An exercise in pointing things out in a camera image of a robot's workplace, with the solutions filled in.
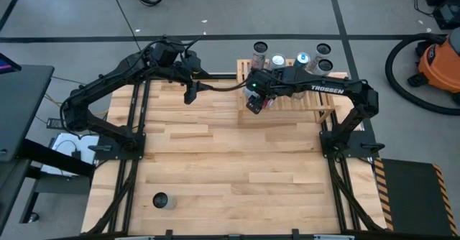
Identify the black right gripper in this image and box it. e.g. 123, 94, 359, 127
246, 66, 299, 115

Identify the tall silver black-top can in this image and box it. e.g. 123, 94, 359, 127
310, 42, 332, 69
152, 191, 178, 211

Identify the Celsius Tropical Vibe can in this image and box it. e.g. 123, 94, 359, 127
316, 59, 334, 76

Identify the Celsius Peach Vibe can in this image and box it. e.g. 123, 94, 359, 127
250, 41, 269, 70

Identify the wooden slatted shelf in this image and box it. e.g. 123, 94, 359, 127
236, 57, 336, 125

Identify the long black floor cable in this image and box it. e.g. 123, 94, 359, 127
107, 0, 142, 51

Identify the blue screen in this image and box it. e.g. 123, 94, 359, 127
0, 52, 22, 75

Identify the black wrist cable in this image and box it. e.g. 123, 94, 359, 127
210, 80, 251, 93

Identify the black equipment case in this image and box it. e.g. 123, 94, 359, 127
413, 0, 460, 31

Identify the black hazard-striped floor mat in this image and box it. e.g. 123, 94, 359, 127
373, 157, 460, 238

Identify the pink Spindrift can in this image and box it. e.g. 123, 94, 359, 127
269, 53, 287, 70
244, 87, 277, 111

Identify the black desk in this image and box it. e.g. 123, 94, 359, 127
0, 64, 96, 234

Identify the black power adapter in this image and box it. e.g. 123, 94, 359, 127
45, 117, 64, 131

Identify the orange shop vacuum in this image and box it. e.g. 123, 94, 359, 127
384, 32, 460, 117
408, 27, 460, 104

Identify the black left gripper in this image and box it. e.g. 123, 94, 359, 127
179, 50, 213, 105

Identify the black metal table frame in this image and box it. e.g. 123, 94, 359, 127
81, 73, 387, 240

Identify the teal blue-tab energy can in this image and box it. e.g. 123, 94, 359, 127
293, 52, 311, 69

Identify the white flat box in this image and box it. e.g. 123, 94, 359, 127
41, 131, 100, 178

